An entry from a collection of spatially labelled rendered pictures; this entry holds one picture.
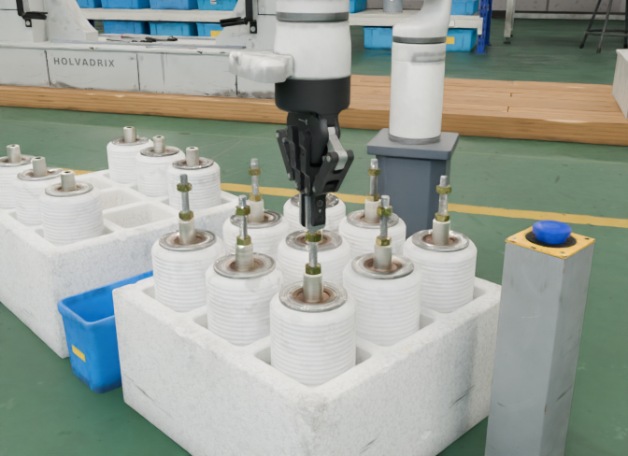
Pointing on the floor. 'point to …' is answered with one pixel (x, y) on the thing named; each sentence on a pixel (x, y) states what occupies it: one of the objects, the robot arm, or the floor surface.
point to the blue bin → (94, 334)
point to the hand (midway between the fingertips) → (312, 209)
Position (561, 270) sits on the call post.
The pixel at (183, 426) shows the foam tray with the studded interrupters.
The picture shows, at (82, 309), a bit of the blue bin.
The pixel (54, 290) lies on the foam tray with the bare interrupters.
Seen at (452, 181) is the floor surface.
